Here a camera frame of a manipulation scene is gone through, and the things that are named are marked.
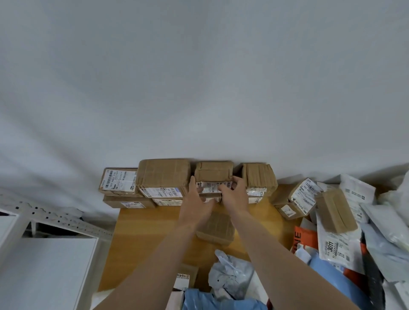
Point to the person's right hand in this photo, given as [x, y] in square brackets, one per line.
[238, 199]

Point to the person's left hand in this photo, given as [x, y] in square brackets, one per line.
[193, 207]

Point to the tall brown box double label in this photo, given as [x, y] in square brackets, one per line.
[167, 202]

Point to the stack of cardboard boxes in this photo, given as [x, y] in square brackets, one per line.
[217, 228]

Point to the brown box large label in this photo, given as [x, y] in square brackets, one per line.
[118, 180]

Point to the INS BAHA cardboard box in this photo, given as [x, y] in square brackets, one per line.
[112, 201]

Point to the cream mailer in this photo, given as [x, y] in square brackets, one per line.
[174, 301]

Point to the blue plastic mailer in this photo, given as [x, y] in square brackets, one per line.
[217, 303]

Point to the pile of white mailers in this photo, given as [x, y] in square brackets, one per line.
[338, 249]

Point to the smooth light blue mailer package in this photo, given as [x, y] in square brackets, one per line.
[332, 278]

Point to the black bubble mailer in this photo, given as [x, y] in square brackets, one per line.
[372, 274]

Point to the person's left forearm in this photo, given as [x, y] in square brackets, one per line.
[150, 274]

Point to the person's right forearm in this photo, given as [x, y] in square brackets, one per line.
[287, 274]

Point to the wooden table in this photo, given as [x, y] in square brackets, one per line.
[143, 236]

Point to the white metal shelf rack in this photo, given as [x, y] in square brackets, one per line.
[41, 265]

